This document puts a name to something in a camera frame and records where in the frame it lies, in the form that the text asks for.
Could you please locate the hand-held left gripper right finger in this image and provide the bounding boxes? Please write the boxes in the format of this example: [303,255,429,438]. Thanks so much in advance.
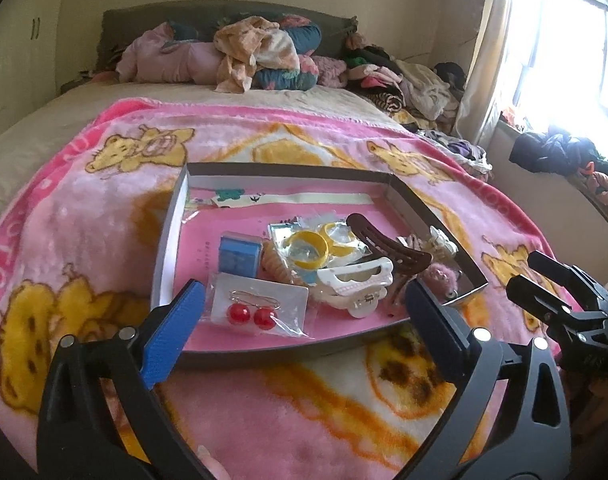
[399,280,569,480]

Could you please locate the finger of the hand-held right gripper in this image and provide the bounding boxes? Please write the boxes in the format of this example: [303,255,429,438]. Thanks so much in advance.
[506,272,587,333]
[528,250,608,313]

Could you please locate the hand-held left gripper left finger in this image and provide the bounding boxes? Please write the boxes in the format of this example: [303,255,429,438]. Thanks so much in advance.
[36,280,219,480]

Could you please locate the pink fuzzy monster hair clip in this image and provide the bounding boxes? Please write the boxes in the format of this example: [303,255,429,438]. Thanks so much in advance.
[423,262,459,301]

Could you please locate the cardboard box with pink lining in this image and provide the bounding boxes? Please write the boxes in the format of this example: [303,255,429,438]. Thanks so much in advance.
[149,161,488,368]

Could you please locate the clear hair clip packet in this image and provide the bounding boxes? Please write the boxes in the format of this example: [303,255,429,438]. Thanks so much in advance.
[429,226,459,256]

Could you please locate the red ball earrings packet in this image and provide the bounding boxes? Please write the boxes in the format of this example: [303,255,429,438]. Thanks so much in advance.
[207,272,309,338]

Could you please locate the white hair claw clip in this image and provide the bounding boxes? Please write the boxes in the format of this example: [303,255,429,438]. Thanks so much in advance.
[311,256,395,318]

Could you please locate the brown hair clip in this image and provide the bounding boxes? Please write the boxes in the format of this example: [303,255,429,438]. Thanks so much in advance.
[346,213,432,277]

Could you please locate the yellow bangles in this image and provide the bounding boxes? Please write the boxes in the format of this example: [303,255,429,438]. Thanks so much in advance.
[268,220,359,281]

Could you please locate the person's left hand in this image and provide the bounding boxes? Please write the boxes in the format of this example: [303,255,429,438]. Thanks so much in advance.
[198,445,231,480]

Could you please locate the small blue box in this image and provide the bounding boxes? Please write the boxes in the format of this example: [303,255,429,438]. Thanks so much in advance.
[219,231,261,277]

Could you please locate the orange knitted cloth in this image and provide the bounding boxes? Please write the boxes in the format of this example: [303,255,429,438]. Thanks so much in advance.
[574,160,608,188]

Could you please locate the dark clothes on windowsill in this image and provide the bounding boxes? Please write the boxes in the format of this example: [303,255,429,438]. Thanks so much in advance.
[508,130,597,176]

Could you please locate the pink printed bear blanket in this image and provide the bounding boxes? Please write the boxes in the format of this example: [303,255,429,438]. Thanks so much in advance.
[0,97,584,480]

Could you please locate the purple clothes heap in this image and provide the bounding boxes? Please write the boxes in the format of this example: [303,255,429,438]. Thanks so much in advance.
[419,130,492,176]

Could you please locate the bright window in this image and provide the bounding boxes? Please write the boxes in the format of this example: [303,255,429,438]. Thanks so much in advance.
[504,0,608,146]

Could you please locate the cream curtain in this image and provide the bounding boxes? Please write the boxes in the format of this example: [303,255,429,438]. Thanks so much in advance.
[456,0,539,146]

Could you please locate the pile of mixed clothes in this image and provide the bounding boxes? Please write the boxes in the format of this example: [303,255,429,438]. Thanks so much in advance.
[341,32,467,133]

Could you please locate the pink quilt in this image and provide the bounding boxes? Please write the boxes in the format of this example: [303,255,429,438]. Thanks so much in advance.
[116,27,225,85]

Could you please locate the beige floral cloth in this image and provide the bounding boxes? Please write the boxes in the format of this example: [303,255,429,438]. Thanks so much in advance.
[213,16,301,95]

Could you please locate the dark blue floral quilt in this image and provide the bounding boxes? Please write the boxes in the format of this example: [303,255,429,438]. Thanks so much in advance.
[254,20,322,92]

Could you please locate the white wardrobe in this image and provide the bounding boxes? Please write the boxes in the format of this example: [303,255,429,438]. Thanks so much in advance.
[0,0,67,151]

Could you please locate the orange spiral hair tie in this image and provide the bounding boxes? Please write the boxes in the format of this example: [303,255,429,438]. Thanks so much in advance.
[260,240,297,286]

